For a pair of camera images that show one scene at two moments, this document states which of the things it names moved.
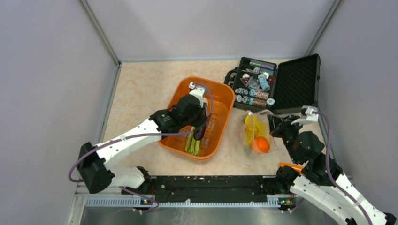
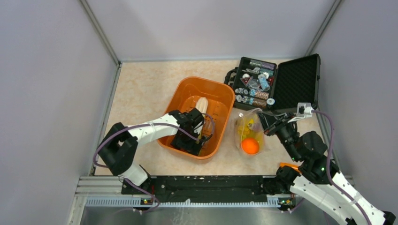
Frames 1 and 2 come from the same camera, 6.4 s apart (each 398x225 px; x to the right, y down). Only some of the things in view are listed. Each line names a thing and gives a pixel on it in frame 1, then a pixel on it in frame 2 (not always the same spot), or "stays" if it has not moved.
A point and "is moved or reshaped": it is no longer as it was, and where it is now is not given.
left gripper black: x=202 y=113 → x=192 y=147
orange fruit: x=262 y=144 → x=250 y=146
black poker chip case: x=291 y=86 stays
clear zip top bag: x=255 y=135 is moved or reshaped
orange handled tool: x=299 y=168 stays
